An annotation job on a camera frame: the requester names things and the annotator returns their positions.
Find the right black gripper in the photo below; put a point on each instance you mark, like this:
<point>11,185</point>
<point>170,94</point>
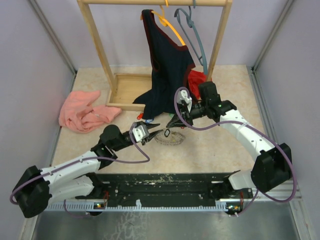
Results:
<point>185,115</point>

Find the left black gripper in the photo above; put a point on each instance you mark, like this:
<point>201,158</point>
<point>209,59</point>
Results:
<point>151,135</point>

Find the black key tag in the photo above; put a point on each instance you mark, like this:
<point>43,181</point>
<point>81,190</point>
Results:
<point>167,133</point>

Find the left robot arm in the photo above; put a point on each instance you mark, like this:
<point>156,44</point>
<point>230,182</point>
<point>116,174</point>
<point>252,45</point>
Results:
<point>39,188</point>

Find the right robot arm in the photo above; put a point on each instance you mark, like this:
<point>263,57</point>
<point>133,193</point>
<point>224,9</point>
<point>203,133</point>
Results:
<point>272,161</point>

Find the blue key tag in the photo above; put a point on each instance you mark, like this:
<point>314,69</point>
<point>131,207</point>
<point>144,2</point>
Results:
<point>149,120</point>

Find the red key tag left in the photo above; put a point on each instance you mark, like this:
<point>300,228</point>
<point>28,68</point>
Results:
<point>140,116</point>

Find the red cloth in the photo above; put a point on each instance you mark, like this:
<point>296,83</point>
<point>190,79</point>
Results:
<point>195,78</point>

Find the wooden clothes rack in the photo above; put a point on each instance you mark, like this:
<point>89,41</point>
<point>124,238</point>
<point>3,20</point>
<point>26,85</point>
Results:
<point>124,87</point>

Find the dark navy vest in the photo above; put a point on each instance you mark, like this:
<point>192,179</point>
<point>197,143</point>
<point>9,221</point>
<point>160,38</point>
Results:
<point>171,65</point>

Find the pink cloth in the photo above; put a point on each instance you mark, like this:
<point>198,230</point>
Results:
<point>79,115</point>

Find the yellow hanger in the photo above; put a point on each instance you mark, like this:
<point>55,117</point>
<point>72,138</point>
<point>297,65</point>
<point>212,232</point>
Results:
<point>164,22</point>

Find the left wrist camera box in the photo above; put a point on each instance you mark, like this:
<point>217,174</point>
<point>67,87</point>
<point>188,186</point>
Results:
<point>140,132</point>

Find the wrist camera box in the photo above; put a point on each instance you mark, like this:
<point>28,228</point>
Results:
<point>140,132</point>
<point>183,95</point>

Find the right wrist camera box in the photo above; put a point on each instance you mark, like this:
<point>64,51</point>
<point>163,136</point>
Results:
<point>183,95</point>

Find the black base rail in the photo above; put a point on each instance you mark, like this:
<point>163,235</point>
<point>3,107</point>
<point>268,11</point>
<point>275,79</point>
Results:
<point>165,189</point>

